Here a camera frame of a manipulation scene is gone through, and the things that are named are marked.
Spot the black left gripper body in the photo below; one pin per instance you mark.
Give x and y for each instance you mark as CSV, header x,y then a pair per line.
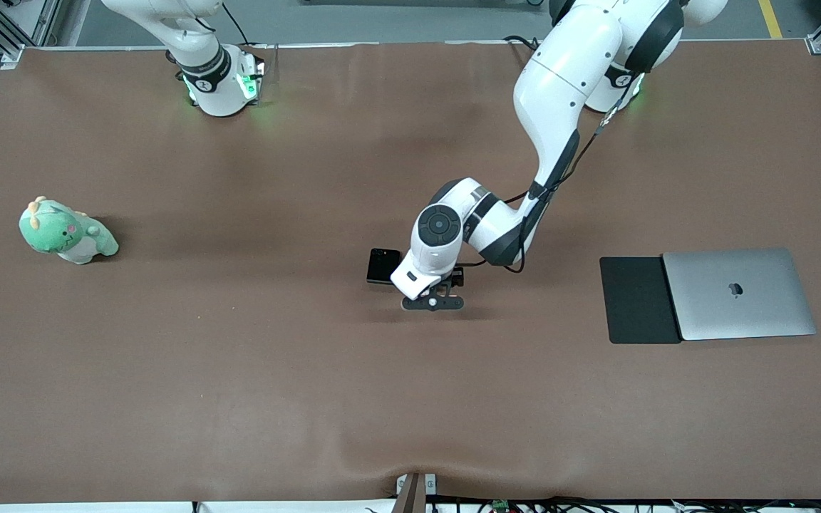
x,y
457,276

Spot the black phone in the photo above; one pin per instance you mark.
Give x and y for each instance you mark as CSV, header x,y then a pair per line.
x,y
380,267

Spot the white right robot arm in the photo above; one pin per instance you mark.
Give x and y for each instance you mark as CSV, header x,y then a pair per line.
x,y
204,64

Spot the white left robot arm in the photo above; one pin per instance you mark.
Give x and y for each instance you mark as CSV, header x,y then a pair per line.
x,y
567,71

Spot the black mouse pad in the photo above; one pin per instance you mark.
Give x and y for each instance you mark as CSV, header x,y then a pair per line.
x,y
635,299

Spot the green plush dinosaur toy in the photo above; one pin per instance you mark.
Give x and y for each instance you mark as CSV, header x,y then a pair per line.
x,y
61,235

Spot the brown table cover mat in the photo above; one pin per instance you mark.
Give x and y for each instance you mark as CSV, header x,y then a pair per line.
x,y
410,392

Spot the small green circuit board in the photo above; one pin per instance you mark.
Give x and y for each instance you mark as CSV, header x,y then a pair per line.
x,y
501,506

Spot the silver closed laptop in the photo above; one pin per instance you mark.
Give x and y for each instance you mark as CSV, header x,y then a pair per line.
x,y
738,313

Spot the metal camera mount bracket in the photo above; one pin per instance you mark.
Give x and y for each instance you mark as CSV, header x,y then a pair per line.
x,y
414,495

